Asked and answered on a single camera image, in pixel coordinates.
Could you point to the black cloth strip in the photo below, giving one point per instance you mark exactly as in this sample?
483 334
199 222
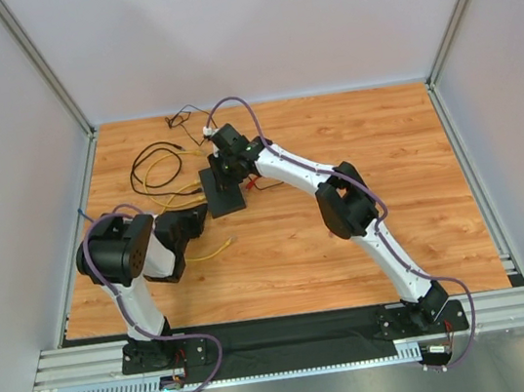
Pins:
262 342

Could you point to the aluminium right frame post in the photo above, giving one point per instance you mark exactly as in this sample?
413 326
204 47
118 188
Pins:
462 3

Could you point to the aluminium left frame post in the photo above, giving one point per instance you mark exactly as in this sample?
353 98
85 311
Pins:
16 30

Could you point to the grey slotted cable duct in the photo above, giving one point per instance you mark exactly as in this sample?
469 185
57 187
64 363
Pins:
386 354

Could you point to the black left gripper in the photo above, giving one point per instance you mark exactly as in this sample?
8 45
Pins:
194 218

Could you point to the aluminium frame post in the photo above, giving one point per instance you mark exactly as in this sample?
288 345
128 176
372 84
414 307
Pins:
462 3
16 30

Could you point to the black TP-Link network switch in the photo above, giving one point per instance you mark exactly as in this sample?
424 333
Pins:
221 202

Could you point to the aluminium front frame rail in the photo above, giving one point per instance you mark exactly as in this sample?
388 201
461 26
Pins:
96 362

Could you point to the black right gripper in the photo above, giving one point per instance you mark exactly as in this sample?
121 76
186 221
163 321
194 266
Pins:
223 178

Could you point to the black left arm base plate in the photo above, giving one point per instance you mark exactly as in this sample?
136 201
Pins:
152 356

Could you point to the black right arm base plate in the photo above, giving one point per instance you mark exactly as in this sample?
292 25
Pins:
421 320

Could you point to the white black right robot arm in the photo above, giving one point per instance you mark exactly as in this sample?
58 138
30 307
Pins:
348 210

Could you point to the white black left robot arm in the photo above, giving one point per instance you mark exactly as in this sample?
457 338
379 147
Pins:
123 254

